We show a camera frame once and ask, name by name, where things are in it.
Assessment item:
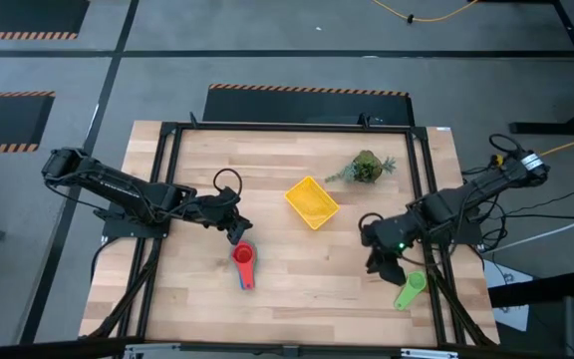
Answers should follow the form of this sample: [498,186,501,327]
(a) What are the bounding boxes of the potted succulent plant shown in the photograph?
[324,149,398,184]

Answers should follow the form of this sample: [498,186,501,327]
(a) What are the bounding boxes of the green measuring cup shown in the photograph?
[394,270,428,312]

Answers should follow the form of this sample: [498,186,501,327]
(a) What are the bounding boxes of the white cable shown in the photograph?
[485,206,574,255]

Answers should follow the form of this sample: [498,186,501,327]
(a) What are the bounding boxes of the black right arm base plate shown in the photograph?
[416,218,485,246]

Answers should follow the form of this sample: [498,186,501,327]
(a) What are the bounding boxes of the red measuring cup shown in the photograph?
[230,240,258,291]

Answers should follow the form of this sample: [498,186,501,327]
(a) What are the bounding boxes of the black hazard-striped floor mat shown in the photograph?
[0,91,57,155]
[0,0,92,41]
[201,83,417,127]

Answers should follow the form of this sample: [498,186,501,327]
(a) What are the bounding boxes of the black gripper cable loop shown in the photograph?
[212,168,244,196]
[358,212,385,234]

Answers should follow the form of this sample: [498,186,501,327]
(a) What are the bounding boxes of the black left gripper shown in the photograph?
[186,186,254,245]

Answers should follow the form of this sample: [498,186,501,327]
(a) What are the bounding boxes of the black desk frame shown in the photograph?
[508,0,574,137]

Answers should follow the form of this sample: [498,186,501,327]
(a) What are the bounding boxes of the yellow plastic basket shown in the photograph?
[284,175,341,231]

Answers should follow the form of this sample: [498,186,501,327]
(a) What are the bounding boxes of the teal measuring cup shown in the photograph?
[230,240,259,265]

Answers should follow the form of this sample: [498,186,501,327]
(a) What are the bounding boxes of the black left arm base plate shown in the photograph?
[92,198,174,240]

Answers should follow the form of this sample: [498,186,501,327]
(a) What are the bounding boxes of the white paper sheet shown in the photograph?
[482,258,532,333]

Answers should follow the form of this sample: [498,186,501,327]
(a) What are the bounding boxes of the yellow hanging cable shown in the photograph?
[370,0,480,24]
[528,128,574,162]

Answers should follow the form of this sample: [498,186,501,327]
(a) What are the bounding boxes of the black table frame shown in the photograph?
[80,112,500,353]

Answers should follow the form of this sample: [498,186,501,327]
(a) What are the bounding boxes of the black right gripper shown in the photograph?
[360,213,423,286]

